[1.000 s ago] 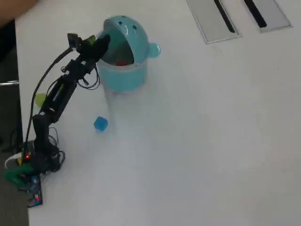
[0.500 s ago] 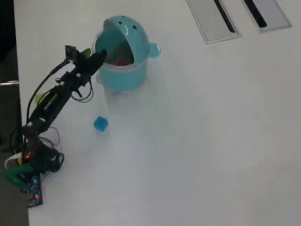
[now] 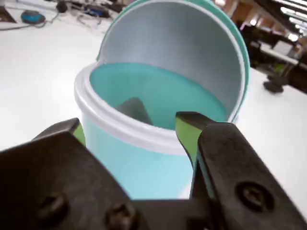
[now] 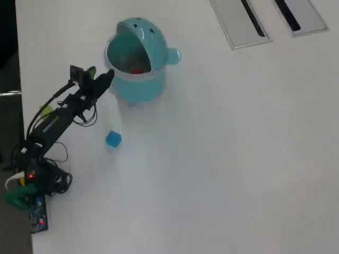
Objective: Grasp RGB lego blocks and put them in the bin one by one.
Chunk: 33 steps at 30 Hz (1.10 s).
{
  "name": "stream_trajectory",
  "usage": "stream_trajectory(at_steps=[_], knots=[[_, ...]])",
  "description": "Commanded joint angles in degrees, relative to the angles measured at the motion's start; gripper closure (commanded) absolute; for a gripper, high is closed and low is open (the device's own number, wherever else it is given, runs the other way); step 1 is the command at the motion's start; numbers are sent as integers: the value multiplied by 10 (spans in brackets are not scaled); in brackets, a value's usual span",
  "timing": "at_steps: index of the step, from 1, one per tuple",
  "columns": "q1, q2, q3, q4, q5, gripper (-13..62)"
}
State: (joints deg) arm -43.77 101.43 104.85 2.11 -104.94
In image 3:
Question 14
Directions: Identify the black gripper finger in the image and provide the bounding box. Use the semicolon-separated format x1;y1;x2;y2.
175;111;307;230
0;117;139;230

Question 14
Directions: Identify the teal whale-shaped bin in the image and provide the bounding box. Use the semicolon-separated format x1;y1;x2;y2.
73;0;251;201

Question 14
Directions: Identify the black stand base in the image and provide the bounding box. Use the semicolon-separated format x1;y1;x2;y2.
263;76;287;93

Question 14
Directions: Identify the blue round desk device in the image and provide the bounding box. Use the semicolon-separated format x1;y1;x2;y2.
21;10;47;25

